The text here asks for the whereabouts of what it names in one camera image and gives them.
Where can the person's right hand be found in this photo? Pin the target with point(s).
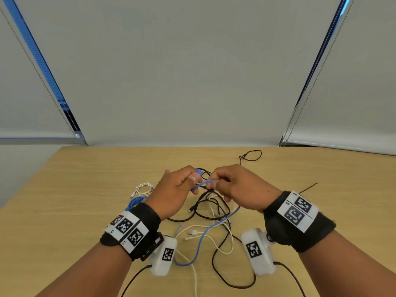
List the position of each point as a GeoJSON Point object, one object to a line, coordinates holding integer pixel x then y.
{"type": "Point", "coordinates": [247, 190]}

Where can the person's right forearm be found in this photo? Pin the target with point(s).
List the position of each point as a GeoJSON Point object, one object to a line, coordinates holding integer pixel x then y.
{"type": "Point", "coordinates": [349, 269]}

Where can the person's left hand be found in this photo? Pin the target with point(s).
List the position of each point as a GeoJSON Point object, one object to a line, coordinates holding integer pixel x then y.
{"type": "Point", "coordinates": [169, 194]}

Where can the person's left thumb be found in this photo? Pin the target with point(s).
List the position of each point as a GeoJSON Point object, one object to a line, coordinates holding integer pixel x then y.
{"type": "Point", "coordinates": [195, 179]}

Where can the white wrist camera with marker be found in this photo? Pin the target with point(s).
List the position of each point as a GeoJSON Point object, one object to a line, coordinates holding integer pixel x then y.
{"type": "Point", "coordinates": [258, 252]}
{"type": "Point", "coordinates": [163, 256]}

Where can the person's right thumb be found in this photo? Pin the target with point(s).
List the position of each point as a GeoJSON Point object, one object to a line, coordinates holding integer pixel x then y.
{"type": "Point", "coordinates": [213, 182]}

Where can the wide grey roller blind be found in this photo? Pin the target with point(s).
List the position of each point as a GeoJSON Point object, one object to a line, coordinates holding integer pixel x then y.
{"type": "Point", "coordinates": [179, 71]}

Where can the person's left forearm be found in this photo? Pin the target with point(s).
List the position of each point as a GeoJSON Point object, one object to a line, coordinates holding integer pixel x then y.
{"type": "Point", "coordinates": [89, 273]}

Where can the window frame strip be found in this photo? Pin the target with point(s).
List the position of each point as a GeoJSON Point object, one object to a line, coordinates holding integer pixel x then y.
{"type": "Point", "coordinates": [318, 64]}
{"type": "Point", "coordinates": [40, 63]}

